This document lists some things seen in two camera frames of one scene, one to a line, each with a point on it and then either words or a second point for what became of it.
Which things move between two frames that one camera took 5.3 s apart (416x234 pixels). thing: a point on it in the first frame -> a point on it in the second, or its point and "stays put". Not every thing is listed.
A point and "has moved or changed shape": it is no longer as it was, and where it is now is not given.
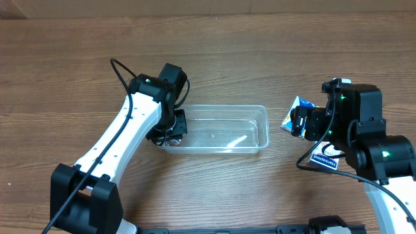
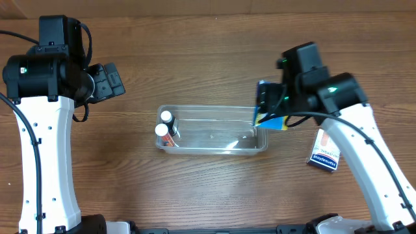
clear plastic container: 223,129 stays put
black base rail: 312,227 stays put
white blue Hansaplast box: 325,155 stays put
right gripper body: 298,121 -> 266,98
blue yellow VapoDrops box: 286,122 has moved or changed shape
